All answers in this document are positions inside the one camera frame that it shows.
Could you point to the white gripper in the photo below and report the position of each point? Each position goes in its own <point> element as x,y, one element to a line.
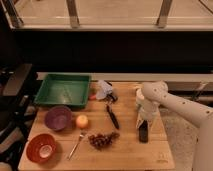
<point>147,110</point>

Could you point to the black eraser block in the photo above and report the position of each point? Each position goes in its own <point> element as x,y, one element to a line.
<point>143,135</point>

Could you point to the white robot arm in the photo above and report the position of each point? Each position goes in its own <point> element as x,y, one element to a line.
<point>150,95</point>

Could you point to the purple bowl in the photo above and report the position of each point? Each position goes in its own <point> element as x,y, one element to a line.
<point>58,118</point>

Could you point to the red bowl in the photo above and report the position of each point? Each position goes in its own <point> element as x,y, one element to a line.
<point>41,148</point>

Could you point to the bunch of red grapes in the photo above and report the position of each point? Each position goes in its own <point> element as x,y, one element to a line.
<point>100,141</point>

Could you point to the white crumpled cloth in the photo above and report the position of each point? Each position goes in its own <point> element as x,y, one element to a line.
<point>104,89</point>

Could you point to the small red object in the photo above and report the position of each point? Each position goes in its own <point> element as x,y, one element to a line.
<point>92,97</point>

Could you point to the yellow apple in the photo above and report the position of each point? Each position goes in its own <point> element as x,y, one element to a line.
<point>82,121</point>

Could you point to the silver fork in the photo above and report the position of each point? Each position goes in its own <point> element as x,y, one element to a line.
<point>80,138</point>

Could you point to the green plastic tray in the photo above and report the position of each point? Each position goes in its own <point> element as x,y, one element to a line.
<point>60,89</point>

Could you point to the black chair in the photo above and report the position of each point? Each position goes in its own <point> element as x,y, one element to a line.
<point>16,93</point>

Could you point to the black handled knife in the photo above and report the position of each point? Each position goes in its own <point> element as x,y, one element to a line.
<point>112,116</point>

